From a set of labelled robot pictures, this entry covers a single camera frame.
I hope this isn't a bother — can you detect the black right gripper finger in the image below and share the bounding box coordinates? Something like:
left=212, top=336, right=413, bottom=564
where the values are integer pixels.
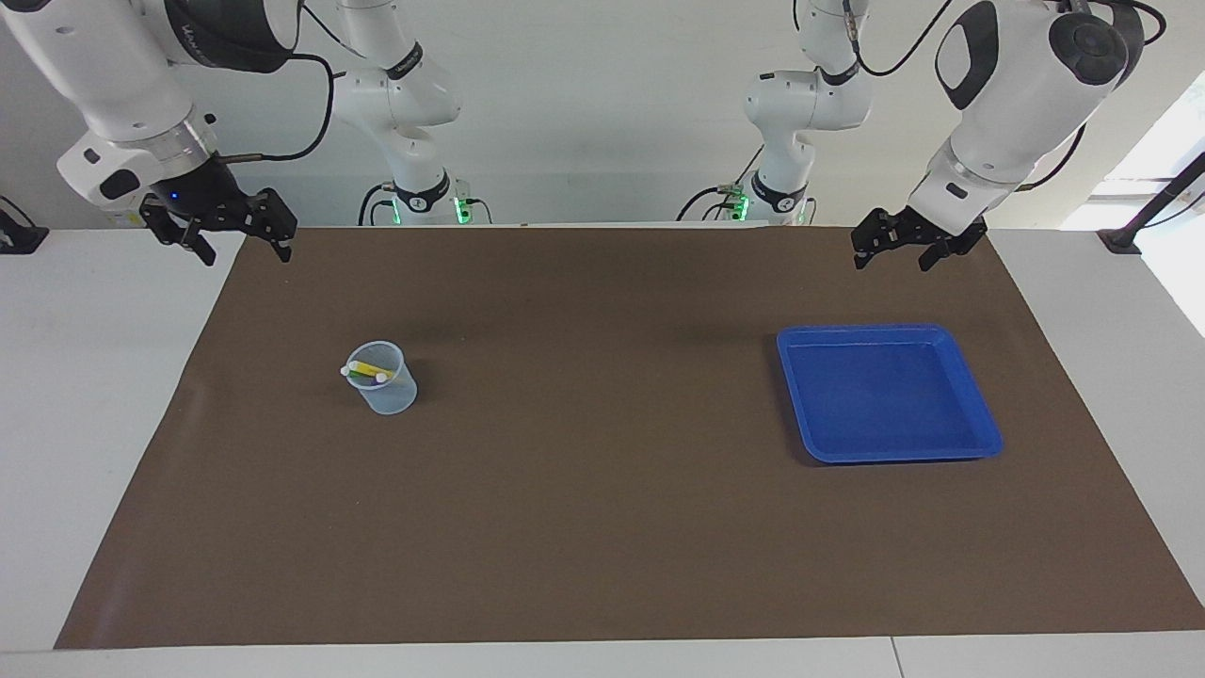
left=242, top=188, right=299, bottom=264
left=139, top=195, right=217, bottom=267

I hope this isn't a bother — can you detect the small black table clamp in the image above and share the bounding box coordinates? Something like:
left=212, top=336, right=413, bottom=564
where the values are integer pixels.
left=0, top=195, right=50, bottom=255

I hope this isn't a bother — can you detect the black clamp stand with pole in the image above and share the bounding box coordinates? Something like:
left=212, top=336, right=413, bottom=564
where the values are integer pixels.
left=1097, top=151, right=1205, bottom=257

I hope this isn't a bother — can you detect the blue plastic tray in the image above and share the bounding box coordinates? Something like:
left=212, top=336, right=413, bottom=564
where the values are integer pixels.
left=777, top=324, right=1004, bottom=465

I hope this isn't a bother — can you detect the translucent plastic cup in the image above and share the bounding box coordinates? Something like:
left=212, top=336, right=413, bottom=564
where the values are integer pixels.
left=344, top=341, right=418, bottom=416

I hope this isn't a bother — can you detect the brown table mat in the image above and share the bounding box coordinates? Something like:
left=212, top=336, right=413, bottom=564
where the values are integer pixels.
left=54, top=226, right=1205, bottom=651

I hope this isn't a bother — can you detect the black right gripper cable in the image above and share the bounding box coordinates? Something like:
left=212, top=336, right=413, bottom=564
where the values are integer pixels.
left=221, top=52, right=337, bottom=163

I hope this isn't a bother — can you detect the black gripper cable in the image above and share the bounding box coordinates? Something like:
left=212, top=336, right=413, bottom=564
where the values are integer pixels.
left=221, top=52, right=337, bottom=163
left=843, top=0, right=1168, bottom=194

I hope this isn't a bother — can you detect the black right arm base cable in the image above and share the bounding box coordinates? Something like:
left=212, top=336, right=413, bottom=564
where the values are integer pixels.
left=358, top=182, right=401, bottom=227

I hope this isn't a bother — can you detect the black arm base cable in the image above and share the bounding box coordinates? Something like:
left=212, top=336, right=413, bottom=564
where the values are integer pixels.
left=676, top=146, right=765, bottom=223
left=358, top=182, right=401, bottom=227

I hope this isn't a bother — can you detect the black left arm base cable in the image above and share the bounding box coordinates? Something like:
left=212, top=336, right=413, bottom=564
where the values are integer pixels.
left=676, top=146, right=765, bottom=223

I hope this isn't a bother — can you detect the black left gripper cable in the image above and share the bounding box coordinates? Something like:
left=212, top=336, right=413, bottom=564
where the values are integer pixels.
left=843, top=0, right=1168, bottom=194

